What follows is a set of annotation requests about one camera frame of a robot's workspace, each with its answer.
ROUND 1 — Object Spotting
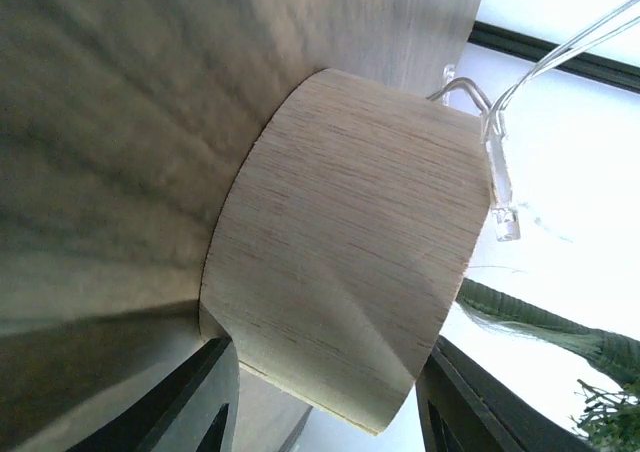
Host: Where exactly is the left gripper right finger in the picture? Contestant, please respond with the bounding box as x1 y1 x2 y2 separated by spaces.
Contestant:
416 341 593 452

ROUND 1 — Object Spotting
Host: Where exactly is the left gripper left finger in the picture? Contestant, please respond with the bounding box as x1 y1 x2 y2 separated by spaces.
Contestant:
71 337 239 451

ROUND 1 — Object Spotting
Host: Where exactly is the small green christmas tree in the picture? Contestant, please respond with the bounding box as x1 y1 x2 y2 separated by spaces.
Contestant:
197 67 640 452

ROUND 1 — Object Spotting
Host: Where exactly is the clear led light string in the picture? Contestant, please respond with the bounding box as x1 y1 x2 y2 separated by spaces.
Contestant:
424 0 640 244

